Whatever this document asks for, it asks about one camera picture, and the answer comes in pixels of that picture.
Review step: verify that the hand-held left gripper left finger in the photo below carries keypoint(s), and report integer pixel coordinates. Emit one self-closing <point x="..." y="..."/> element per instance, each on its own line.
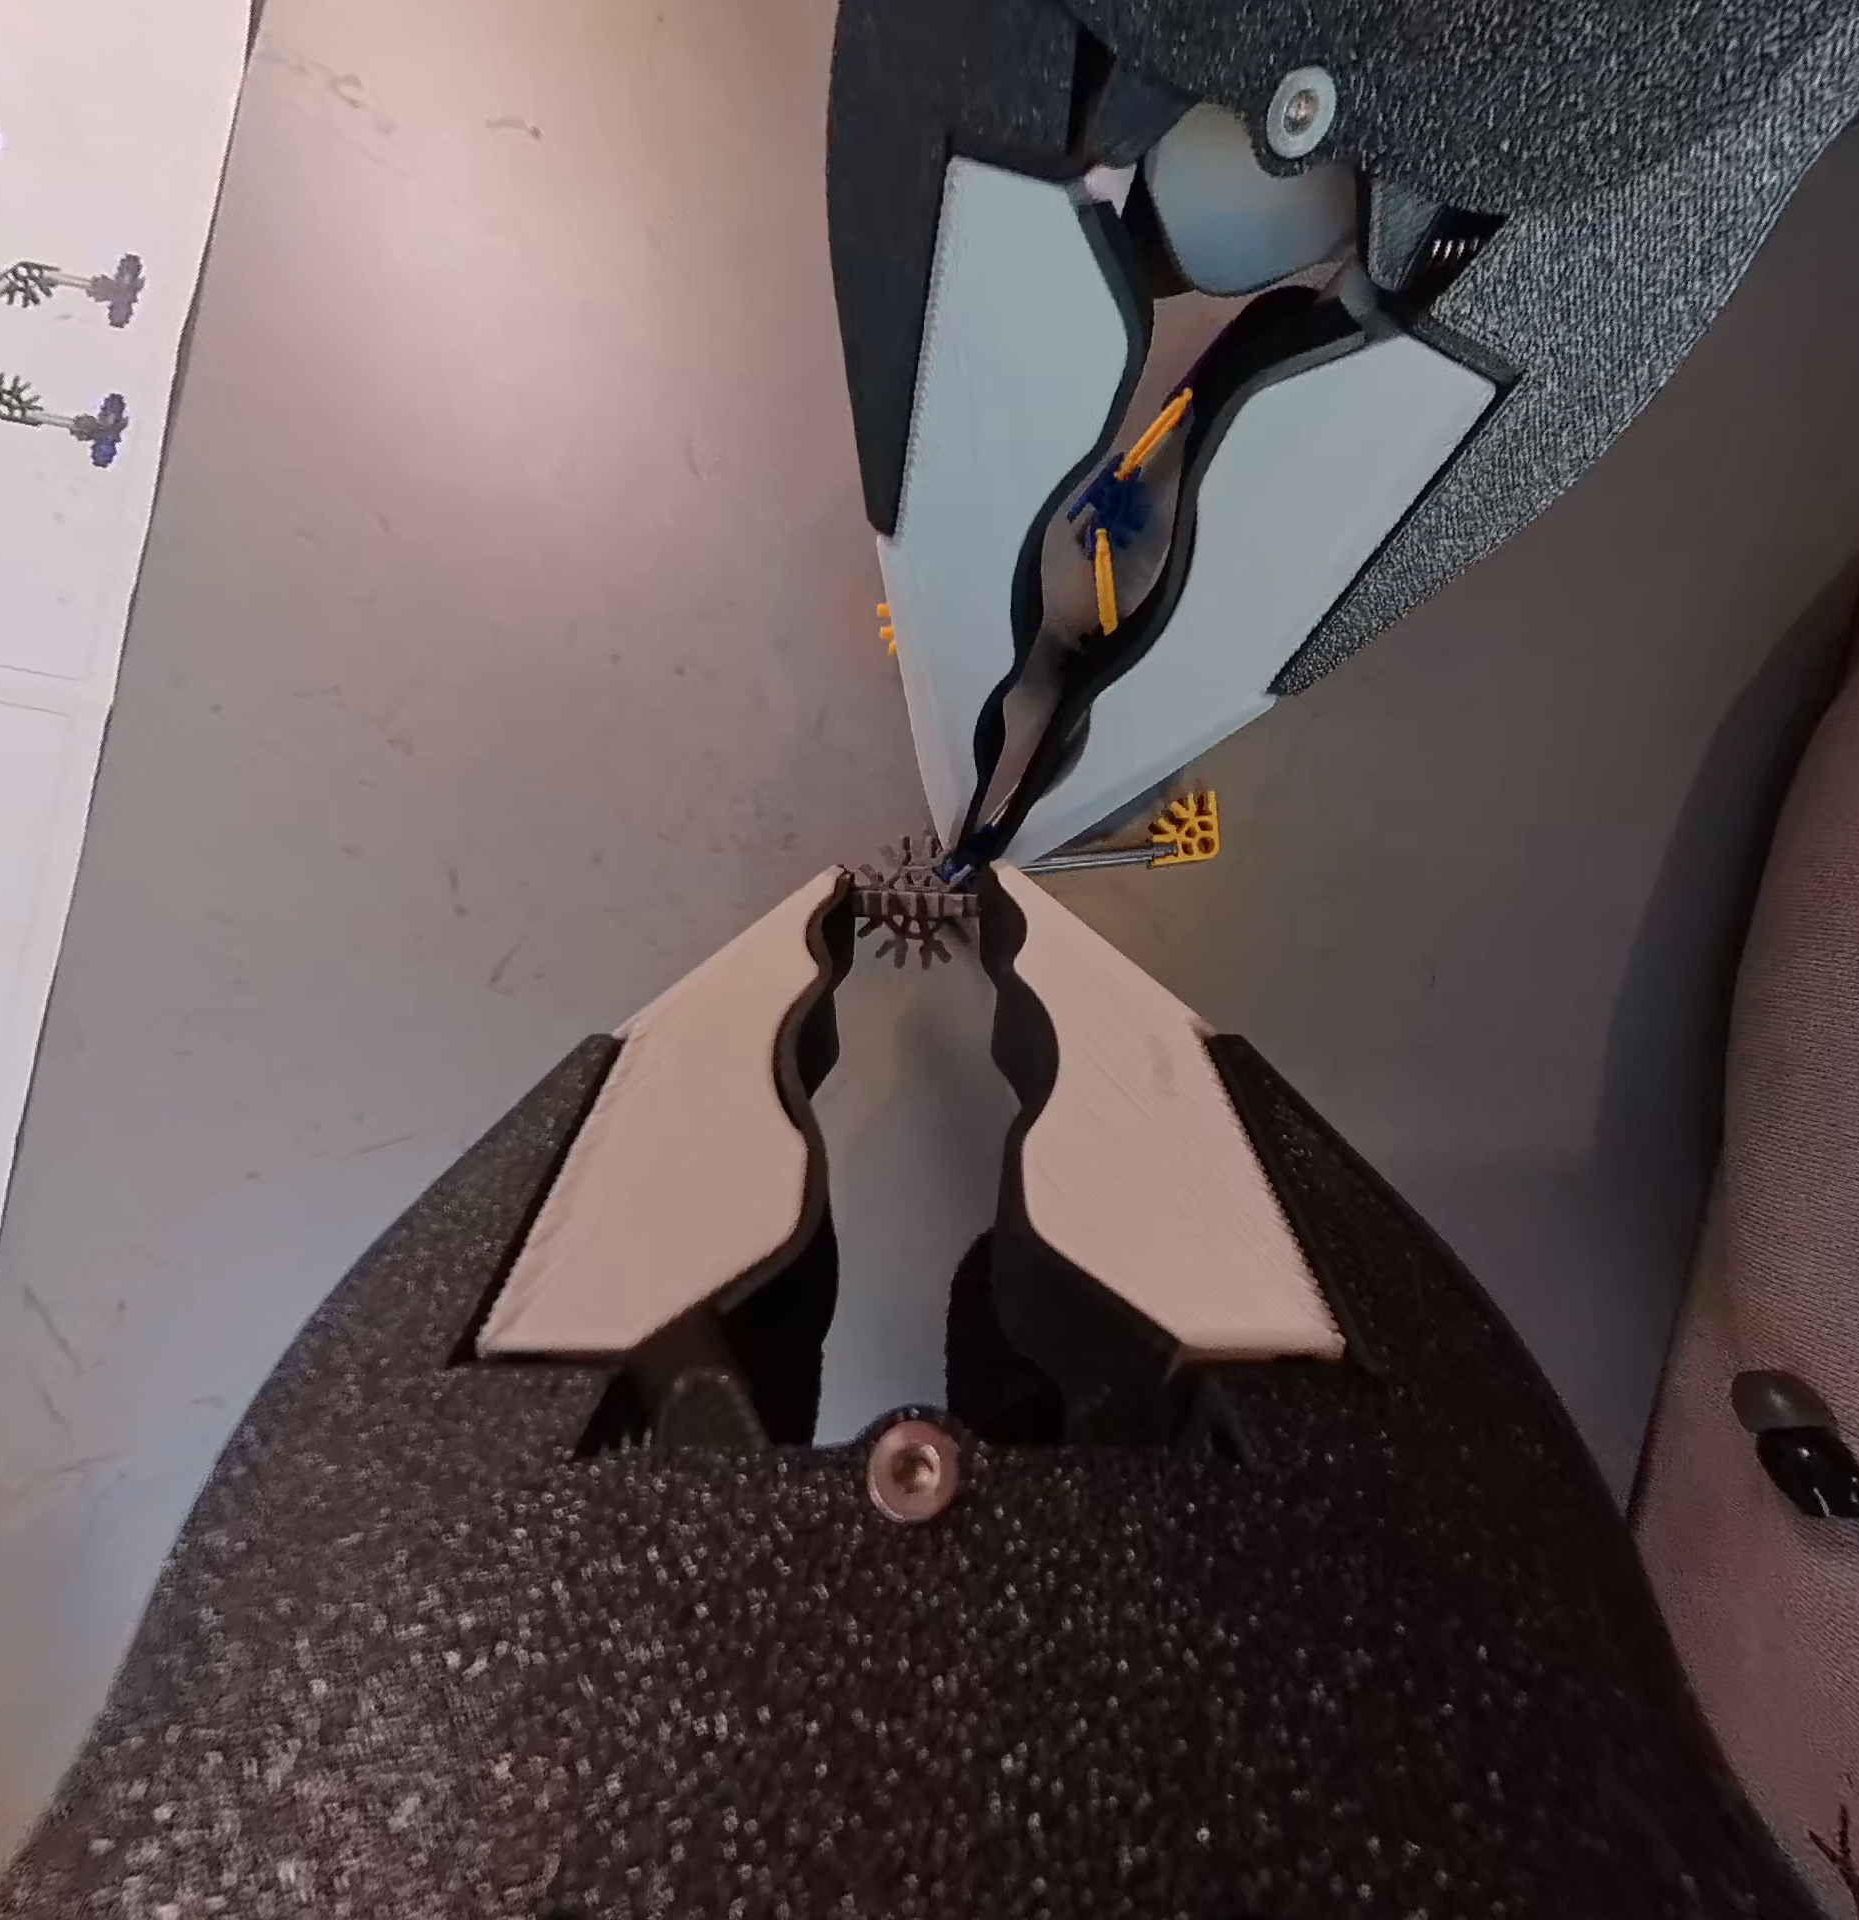
<point x="658" y="1185"/>

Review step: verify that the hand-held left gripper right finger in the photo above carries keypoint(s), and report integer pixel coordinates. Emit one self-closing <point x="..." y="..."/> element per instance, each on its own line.
<point x="1154" y="1185"/>

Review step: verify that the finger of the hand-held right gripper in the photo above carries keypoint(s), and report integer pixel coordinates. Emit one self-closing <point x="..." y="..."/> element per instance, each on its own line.
<point x="990" y="419"/>
<point x="1320" y="510"/>

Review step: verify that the multicolour rod and connector assembly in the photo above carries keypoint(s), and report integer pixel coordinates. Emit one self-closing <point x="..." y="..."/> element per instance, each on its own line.
<point x="1119" y="503"/>

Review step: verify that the grey connector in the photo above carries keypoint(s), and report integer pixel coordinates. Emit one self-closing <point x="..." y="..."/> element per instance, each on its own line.
<point x="915" y="908"/>

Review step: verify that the person's torso in beige sweater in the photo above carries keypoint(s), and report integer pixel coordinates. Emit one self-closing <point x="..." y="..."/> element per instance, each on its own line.
<point x="1797" y="1126"/>

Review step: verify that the white toy instruction sheet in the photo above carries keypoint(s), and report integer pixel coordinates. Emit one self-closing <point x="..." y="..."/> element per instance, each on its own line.
<point x="60" y="599"/>

